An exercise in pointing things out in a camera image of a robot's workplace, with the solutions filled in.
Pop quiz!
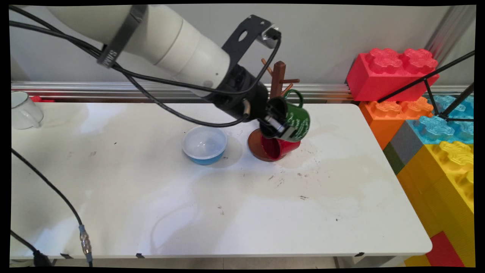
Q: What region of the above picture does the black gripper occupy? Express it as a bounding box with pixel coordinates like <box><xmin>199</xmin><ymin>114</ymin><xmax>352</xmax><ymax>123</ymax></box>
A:
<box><xmin>205</xmin><ymin>64</ymin><xmax>300</xmax><ymax>142</ymax></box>

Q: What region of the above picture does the green enamel mug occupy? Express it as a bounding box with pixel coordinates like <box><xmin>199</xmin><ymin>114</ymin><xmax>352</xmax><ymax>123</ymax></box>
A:
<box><xmin>259</xmin><ymin>89</ymin><xmax>311</xmax><ymax>143</ymax></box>

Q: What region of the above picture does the red enamel mug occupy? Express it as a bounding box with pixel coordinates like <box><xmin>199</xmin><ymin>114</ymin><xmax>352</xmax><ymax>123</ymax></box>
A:
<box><xmin>260</xmin><ymin>136</ymin><xmax>301</xmax><ymax>161</ymax></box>

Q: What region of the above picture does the brown wooden mug tree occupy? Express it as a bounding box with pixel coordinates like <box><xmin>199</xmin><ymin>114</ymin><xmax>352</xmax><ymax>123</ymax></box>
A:
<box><xmin>247</xmin><ymin>59</ymin><xmax>300</xmax><ymax>163</ymax></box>

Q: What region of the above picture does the white and blue bowl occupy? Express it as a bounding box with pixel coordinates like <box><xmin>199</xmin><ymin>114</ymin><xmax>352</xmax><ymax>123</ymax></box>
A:
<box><xmin>182</xmin><ymin>125</ymin><xmax>228</xmax><ymax>165</ymax></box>

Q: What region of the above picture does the big orange toy brick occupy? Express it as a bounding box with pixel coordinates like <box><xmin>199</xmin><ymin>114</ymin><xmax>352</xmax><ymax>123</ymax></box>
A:
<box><xmin>359</xmin><ymin>97</ymin><xmax>434</xmax><ymax>151</ymax></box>

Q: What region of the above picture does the big red toy brick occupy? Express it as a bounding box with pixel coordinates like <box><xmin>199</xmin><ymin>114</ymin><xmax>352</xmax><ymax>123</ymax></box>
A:
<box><xmin>346</xmin><ymin>48</ymin><xmax>440</xmax><ymax>103</ymax></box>

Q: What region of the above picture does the big dark green toy brick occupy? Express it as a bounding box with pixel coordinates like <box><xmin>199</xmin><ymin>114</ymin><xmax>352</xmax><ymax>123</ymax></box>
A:
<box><xmin>383</xmin><ymin>142</ymin><xmax>405</xmax><ymax>176</ymax></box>

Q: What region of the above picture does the big grey toy brick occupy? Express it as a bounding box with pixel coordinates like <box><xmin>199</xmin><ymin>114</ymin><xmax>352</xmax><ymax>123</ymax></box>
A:
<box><xmin>390</xmin><ymin>121</ymin><xmax>425</xmax><ymax>166</ymax></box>

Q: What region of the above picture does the big blue toy brick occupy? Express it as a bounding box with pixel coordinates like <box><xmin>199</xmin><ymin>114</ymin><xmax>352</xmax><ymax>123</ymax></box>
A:
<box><xmin>406</xmin><ymin>95</ymin><xmax>474</xmax><ymax>146</ymax></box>

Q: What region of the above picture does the black tripod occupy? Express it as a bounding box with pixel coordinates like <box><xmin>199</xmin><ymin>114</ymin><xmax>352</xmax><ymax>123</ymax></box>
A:
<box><xmin>377</xmin><ymin>51</ymin><xmax>475</xmax><ymax>124</ymax></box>

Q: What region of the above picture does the big yellow toy brick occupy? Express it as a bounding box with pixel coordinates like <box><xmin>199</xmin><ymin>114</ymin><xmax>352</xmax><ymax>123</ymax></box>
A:
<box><xmin>396</xmin><ymin>141</ymin><xmax>475</xmax><ymax>268</ymax></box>

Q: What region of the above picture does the slanted aluminium profile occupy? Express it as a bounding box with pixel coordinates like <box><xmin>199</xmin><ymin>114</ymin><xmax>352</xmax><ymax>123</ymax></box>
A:
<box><xmin>424</xmin><ymin>5</ymin><xmax>476</xmax><ymax>64</ymax></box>

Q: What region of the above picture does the flat red toy brick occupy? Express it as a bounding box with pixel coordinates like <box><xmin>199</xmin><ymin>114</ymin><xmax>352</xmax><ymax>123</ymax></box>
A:
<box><xmin>425</xmin><ymin>231</ymin><xmax>465</xmax><ymax>268</ymax></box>

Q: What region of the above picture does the white enamel mug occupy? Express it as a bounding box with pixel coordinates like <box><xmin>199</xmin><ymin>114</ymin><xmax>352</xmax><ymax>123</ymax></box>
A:
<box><xmin>11</xmin><ymin>91</ymin><xmax>44</xmax><ymax>130</ymax></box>

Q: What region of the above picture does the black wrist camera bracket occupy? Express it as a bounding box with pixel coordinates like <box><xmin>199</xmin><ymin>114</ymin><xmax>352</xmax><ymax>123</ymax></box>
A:
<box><xmin>221</xmin><ymin>14</ymin><xmax>282</xmax><ymax>71</ymax></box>

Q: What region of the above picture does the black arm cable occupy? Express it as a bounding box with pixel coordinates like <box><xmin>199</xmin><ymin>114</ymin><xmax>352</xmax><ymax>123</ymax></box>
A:
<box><xmin>9</xmin><ymin>5</ymin><xmax>282</xmax><ymax>128</ymax></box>

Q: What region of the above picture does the grey velcro strap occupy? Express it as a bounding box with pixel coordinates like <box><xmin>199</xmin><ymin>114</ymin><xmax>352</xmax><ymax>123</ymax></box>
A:
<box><xmin>96</xmin><ymin>5</ymin><xmax>148</xmax><ymax>69</ymax></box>

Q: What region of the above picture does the horizontal aluminium rail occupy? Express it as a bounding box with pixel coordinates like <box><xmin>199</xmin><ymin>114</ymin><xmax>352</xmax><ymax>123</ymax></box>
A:
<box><xmin>11</xmin><ymin>80</ymin><xmax>474</xmax><ymax>104</ymax></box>

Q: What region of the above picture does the black cable with metal connector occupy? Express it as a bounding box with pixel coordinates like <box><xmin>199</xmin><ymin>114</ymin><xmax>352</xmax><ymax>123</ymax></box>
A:
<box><xmin>11</xmin><ymin>149</ymin><xmax>94</xmax><ymax>267</ymax></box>

